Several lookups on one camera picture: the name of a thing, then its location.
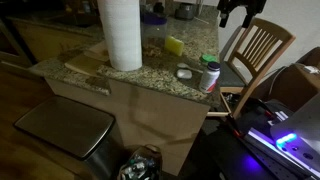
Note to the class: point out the white paper towel roll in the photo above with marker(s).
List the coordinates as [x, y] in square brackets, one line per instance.
[121, 33]

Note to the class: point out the beige kitchen counter island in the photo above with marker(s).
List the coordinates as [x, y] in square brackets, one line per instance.
[156, 113]

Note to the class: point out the green round lid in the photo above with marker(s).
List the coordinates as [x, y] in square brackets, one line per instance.
[208, 58]

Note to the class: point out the wooden cutting board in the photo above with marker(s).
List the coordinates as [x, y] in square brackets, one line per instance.
[83, 63]

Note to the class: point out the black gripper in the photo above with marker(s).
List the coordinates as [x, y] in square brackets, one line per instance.
[241, 5]

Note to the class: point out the white pill bottle dark cap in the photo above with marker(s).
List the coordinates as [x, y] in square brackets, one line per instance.
[208, 80]

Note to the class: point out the white adapter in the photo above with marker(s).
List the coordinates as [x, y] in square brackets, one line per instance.
[311, 69]

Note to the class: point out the small dark jar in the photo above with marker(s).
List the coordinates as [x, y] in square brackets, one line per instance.
[159, 8]

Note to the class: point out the small white case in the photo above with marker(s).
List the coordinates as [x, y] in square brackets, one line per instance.
[184, 74]

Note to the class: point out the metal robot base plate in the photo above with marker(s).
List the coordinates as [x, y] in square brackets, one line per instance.
[266, 146]

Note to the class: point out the thin white stick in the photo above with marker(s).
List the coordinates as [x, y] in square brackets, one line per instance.
[202, 20]

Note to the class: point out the stainless steel trash can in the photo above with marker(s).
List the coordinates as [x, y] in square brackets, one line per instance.
[66, 123]

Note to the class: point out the clear jar purple lid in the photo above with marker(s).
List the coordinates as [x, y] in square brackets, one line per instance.
[153, 36]

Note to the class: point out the brown cardboard box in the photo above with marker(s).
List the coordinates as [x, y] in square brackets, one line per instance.
[293, 86]

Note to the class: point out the black robot cart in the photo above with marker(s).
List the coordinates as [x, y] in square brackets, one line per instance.
[226, 156]

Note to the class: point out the yellow sponge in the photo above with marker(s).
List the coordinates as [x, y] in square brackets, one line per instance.
[174, 45]

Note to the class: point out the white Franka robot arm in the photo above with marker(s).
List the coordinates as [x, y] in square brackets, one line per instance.
[303, 123]

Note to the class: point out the bag of empty bottles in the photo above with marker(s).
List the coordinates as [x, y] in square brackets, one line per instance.
[140, 165]

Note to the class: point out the wooden chair grey cushion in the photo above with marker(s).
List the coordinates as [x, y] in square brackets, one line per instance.
[230, 78]

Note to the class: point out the white spoon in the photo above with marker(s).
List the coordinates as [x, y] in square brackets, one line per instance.
[182, 65]

